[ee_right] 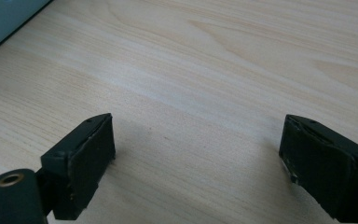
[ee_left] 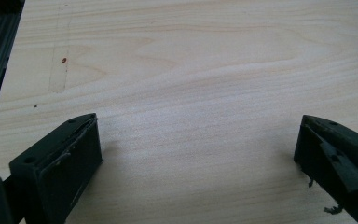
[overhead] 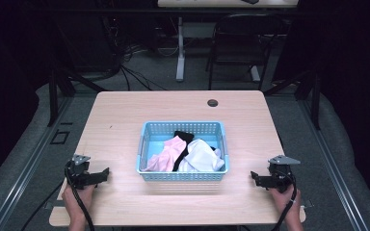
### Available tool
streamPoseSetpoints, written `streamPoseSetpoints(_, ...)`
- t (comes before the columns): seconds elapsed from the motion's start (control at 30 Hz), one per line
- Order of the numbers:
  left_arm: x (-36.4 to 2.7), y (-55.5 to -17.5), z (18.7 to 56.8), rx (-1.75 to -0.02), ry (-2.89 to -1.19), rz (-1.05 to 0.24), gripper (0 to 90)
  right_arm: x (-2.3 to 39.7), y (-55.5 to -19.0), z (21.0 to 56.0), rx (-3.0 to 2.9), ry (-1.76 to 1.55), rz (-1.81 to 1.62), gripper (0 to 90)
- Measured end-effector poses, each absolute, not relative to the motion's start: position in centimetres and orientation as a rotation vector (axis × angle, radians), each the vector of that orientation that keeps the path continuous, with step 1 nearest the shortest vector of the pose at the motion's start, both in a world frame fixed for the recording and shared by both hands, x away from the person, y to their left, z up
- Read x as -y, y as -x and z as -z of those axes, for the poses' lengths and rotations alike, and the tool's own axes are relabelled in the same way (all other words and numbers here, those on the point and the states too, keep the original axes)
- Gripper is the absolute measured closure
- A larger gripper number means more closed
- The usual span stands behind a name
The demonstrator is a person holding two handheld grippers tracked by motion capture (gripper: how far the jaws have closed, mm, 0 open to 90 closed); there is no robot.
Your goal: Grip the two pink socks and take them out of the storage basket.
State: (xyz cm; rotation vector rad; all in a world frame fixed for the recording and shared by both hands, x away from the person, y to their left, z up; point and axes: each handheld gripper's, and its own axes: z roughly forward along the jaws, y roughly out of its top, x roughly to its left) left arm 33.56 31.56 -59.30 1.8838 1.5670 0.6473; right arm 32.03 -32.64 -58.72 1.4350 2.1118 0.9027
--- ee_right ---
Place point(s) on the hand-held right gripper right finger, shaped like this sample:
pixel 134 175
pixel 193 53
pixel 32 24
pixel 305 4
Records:
pixel 326 168

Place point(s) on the light blue plastic container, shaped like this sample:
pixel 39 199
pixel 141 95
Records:
pixel 3 21

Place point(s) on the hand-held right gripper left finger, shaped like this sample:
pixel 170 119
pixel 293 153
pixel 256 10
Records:
pixel 80 168

